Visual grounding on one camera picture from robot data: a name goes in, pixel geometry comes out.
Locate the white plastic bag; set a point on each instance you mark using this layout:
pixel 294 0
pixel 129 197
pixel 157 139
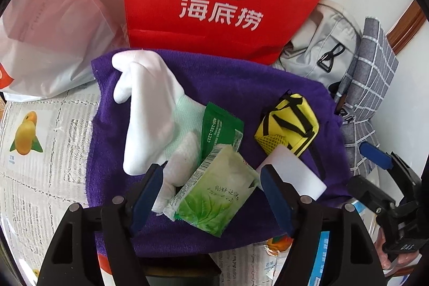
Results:
pixel 57 31

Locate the grey backpack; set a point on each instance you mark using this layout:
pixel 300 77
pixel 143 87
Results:
pixel 321 48

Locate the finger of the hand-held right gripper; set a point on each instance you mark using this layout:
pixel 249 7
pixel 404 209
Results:
pixel 377 155
pixel 367 190

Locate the person's right hand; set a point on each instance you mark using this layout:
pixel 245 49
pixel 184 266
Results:
pixel 398 261

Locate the grey checked cloth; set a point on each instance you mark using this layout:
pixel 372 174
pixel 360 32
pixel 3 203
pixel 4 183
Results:
pixel 372 71

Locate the wooden door frame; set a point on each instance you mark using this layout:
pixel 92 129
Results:
pixel 407 26

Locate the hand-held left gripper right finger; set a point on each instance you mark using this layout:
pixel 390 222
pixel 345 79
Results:
pixel 273 202

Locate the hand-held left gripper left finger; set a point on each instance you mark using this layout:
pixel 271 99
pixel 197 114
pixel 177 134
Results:
pixel 147 200

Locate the white glove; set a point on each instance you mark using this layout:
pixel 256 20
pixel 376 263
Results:
pixel 147 105

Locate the yellow black pouch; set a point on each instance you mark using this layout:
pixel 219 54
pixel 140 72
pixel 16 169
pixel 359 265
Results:
pixel 288 121

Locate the white sponge block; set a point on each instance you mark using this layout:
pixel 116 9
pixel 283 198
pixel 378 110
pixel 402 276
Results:
pixel 298 168

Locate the purple towel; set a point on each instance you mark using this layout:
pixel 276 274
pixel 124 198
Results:
pixel 110 145

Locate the dark green wipes packet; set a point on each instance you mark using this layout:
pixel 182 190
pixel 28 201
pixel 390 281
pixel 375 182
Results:
pixel 219 125

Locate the light green tissue pack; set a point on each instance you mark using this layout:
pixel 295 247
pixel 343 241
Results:
pixel 218 192

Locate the white cloth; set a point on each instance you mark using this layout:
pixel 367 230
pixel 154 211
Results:
pixel 182 162

